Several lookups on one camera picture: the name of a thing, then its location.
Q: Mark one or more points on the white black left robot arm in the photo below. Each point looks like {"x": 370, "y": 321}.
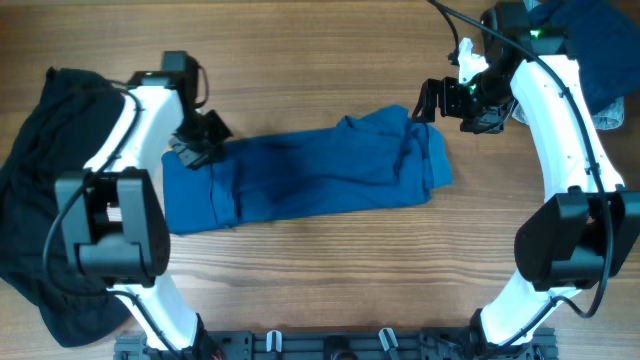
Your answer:
{"x": 114, "y": 230}

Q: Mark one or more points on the folded grey denim garment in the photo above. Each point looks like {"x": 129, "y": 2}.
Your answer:
{"x": 609, "y": 118}

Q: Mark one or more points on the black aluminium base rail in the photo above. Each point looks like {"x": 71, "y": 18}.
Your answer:
{"x": 429, "y": 343}

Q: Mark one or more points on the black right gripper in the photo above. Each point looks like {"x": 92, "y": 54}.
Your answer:
{"x": 447, "y": 88}

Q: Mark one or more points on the folded navy garment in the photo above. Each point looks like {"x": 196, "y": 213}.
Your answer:
{"x": 606, "y": 42}

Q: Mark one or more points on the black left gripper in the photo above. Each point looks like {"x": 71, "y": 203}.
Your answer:
{"x": 217, "y": 132}

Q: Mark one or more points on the blue polo shirt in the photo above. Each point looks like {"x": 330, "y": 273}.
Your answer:
{"x": 381, "y": 160}

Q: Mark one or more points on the black garment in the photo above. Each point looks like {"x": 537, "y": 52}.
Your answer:
{"x": 75, "y": 114}

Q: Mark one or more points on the white clip on rail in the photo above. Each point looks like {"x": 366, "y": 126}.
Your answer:
{"x": 274, "y": 341}
{"x": 388, "y": 339}

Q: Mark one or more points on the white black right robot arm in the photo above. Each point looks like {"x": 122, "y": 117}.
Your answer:
{"x": 589, "y": 220}

